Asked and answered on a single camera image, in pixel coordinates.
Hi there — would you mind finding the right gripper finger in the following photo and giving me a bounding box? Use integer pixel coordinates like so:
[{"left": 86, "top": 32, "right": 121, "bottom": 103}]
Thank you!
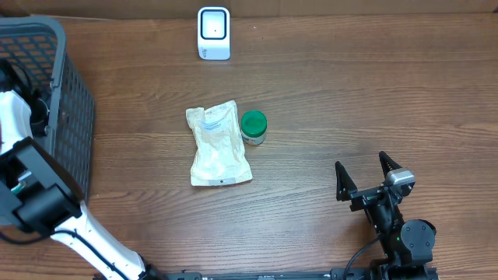
[
  {"left": 335, "top": 161, "right": 357, "bottom": 201},
  {"left": 379, "top": 151, "right": 402, "bottom": 178}
]

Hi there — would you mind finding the green lid jar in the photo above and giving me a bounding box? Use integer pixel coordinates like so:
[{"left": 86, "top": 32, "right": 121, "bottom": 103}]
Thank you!
[{"left": 240, "top": 110, "right": 268, "bottom": 145}]

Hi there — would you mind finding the beige powder pouch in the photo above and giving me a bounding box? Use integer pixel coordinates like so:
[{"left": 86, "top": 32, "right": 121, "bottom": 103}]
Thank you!
[{"left": 186, "top": 100, "right": 253, "bottom": 187}]

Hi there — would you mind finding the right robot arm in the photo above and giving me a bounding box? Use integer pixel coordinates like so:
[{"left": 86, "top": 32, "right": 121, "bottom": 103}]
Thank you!
[{"left": 331, "top": 151, "right": 439, "bottom": 280}]

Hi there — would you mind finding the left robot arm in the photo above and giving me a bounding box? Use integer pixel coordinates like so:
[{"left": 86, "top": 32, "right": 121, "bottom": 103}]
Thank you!
[{"left": 1, "top": 59, "right": 166, "bottom": 280}]

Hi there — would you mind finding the white barcode scanner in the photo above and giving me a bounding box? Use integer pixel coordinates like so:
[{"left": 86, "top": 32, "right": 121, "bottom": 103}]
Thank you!
[{"left": 197, "top": 6, "right": 231, "bottom": 61}]

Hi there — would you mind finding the grey plastic mesh basket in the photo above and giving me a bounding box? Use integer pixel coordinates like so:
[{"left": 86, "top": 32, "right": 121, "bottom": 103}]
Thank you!
[{"left": 1, "top": 16, "right": 96, "bottom": 201}]

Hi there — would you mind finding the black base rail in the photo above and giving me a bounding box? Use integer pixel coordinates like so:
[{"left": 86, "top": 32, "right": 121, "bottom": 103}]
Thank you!
[{"left": 163, "top": 268, "right": 440, "bottom": 280}]

